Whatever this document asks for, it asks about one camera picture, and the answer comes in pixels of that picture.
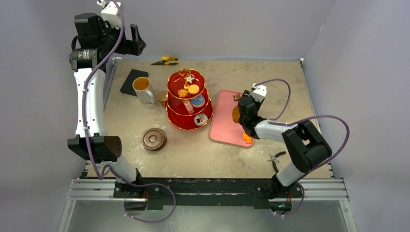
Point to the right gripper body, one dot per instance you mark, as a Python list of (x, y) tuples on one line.
[(241, 112)]

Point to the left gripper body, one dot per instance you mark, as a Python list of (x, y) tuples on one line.
[(128, 46)]

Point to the brown star cookie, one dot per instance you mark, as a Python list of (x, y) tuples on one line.
[(237, 96)]

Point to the pink serving tray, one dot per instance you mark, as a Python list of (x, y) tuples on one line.
[(222, 128)]

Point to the blue frosted donut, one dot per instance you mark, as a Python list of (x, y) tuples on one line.
[(198, 101)]

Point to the round orange cookie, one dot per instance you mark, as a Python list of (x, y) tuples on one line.
[(193, 89)]

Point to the pink cake slice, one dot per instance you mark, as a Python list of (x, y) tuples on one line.
[(188, 106)]

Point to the red three-tier cake stand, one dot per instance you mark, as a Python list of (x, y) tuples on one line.
[(176, 111)]

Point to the white star cookie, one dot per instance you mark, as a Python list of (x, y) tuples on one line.
[(190, 78)]

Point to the orange flower cookie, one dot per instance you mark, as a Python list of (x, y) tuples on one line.
[(182, 93)]

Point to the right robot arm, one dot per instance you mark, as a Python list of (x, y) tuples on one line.
[(305, 145)]

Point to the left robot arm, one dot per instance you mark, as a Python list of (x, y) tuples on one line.
[(98, 37)]

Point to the white mug with tea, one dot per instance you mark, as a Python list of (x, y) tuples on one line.
[(143, 90)]

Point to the brown croissant pastry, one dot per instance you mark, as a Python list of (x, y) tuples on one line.
[(235, 114)]

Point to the orange fish cookie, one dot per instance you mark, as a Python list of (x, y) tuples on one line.
[(247, 138)]

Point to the yellow black pliers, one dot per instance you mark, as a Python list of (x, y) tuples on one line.
[(170, 61)]

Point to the black square mat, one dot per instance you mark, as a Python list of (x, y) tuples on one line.
[(127, 87)]

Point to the small brown cup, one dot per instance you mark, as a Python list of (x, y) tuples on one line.
[(162, 98)]

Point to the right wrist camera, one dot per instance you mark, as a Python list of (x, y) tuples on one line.
[(258, 92)]

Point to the black handled pliers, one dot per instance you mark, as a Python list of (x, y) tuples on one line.
[(274, 158)]

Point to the black base frame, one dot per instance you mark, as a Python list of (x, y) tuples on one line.
[(259, 193)]

